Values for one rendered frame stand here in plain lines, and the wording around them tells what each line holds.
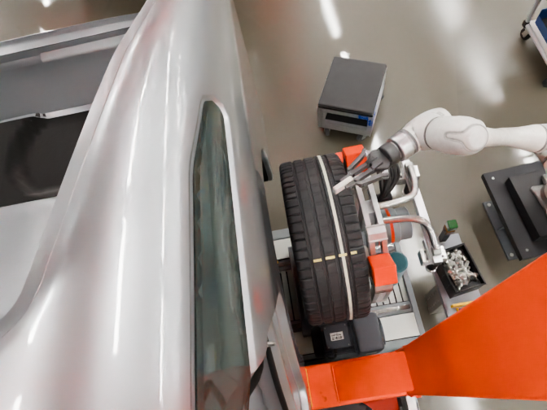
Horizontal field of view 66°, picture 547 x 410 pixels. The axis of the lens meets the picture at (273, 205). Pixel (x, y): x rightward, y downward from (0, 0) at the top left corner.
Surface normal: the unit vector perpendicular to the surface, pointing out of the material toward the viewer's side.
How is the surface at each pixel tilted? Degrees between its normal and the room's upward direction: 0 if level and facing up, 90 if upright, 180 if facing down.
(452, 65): 0
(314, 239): 19
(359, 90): 0
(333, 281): 46
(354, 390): 36
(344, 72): 0
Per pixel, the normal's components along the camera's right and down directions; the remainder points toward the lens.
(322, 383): -0.14, -0.40
